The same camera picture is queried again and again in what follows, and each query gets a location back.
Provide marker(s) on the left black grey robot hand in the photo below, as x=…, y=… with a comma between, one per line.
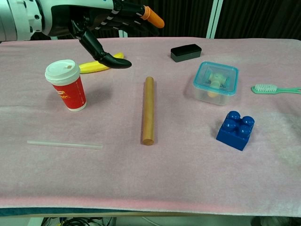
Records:
x=94, y=16

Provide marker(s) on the blue building block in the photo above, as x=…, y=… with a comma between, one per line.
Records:
x=235, y=135

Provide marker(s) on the beige toy figure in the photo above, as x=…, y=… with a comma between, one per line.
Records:
x=216, y=81

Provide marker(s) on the black rectangular box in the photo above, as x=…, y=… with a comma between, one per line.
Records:
x=185, y=53

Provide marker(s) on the clear container teal lid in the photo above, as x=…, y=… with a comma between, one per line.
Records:
x=215, y=94

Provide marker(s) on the translucent plastic straw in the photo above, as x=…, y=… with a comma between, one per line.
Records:
x=63, y=144

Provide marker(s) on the white partition post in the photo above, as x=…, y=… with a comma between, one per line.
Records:
x=214, y=18
x=123, y=33

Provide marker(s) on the green brush white bristles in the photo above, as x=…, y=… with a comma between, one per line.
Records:
x=265, y=89

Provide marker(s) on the wooden cylindrical rod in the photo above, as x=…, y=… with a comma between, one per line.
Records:
x=148, y=110

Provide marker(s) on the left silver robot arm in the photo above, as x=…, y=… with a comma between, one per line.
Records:
x=16, y=18

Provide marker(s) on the red paper cup white lid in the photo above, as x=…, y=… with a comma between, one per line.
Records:
x=69, y=89

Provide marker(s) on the pink cloth table cover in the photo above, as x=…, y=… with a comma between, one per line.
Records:
x=150, y=176

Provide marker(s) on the yellow banana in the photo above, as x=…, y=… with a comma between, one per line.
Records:
x=91, y=67

